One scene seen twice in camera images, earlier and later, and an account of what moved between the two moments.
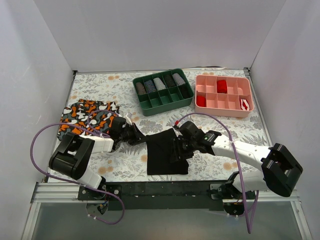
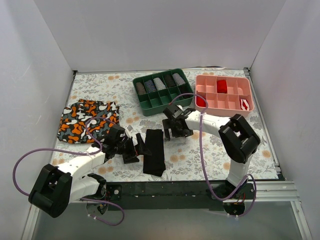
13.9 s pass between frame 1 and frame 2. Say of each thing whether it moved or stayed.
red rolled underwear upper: stayed
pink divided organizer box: stayed
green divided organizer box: stayed
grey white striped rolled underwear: stayed
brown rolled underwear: stayed
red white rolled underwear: stayed
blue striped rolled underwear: stayed
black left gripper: moved
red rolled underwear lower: stayed
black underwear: moved
